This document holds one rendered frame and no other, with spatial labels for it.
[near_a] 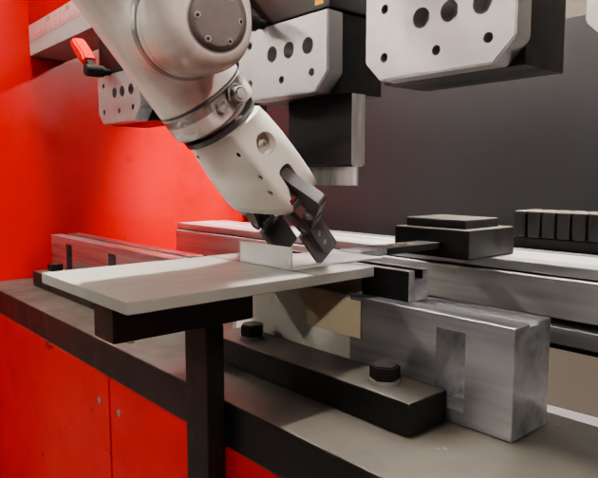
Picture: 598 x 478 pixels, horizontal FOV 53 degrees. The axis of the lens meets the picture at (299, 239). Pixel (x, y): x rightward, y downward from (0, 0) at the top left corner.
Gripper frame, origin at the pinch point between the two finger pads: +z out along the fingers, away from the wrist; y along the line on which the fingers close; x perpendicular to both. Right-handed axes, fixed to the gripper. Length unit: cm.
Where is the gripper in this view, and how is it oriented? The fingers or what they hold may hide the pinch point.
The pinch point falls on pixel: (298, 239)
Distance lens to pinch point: 63.4
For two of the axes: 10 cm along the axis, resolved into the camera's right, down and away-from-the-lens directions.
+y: -6.6, -0.8, 7.5
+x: -5.7, 7.0, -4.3
